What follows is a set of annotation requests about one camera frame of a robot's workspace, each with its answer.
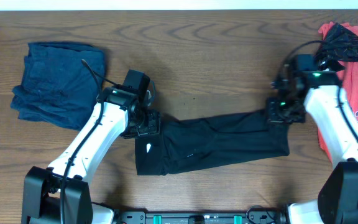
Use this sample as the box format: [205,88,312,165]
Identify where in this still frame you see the black shirt with white logo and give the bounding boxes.
[135,110,290,175]

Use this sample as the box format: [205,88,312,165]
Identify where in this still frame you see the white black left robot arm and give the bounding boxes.
[21,70,160,223]

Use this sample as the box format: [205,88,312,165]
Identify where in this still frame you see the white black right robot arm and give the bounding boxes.
[267,54,358,224]

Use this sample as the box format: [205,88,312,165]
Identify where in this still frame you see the black patterned garment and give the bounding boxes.
[315,22,358,62]

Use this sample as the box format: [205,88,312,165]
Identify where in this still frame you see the folded navy blue garment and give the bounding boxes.
[11,42,106,130]

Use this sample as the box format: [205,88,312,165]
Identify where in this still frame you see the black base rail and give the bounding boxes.
[115,208,288,224]

